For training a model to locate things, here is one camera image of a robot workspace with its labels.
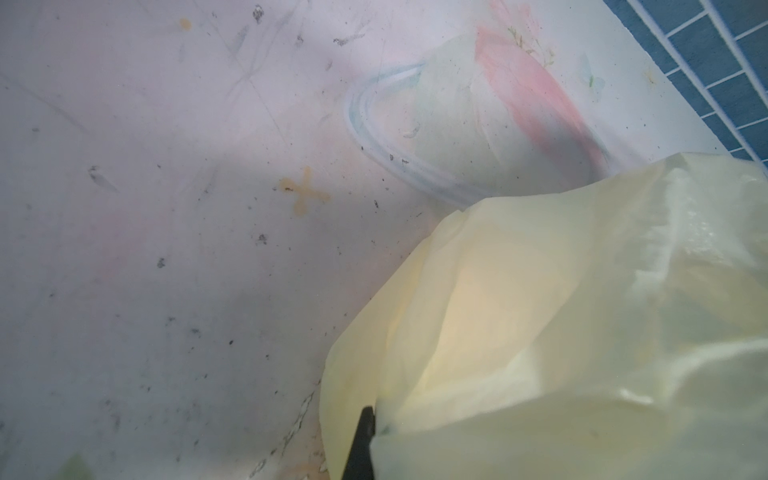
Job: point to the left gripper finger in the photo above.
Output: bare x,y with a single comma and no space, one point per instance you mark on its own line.
359,462

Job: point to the yellow plastic fruit-print bag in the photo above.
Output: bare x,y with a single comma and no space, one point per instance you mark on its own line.
615,331

